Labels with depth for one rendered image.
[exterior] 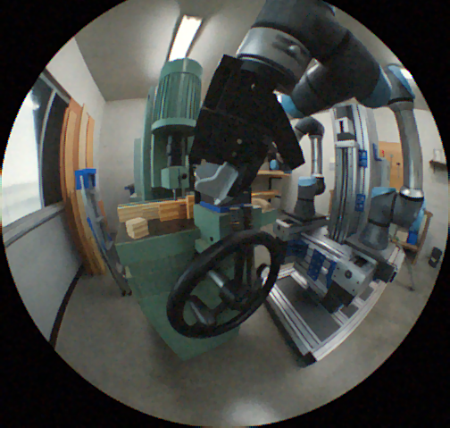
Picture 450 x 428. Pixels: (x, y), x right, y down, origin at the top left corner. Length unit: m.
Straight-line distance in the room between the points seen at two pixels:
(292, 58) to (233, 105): 0.08
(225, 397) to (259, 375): 0.24
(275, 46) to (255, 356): 1.19
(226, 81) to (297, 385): 1.23
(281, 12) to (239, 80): 0.10
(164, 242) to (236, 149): 0.29
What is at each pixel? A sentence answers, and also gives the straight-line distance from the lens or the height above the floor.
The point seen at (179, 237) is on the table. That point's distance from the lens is 0.37.
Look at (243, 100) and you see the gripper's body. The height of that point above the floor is 1.12.
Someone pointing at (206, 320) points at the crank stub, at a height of 0.88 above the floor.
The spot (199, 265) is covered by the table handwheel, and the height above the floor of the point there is 0.93.
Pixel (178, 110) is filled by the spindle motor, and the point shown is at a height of 1.25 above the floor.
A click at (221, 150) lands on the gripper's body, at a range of 0.15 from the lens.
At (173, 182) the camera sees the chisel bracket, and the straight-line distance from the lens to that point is 0.46.
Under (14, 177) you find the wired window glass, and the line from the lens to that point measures 1.54.
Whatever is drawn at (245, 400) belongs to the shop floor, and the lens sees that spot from 1.05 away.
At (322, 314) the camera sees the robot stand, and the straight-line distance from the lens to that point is 1.13.
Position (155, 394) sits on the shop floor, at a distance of 1.12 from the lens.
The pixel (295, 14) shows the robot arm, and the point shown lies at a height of 1.20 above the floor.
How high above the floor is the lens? 1.04
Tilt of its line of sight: 12 degrees down
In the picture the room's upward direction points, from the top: straight up
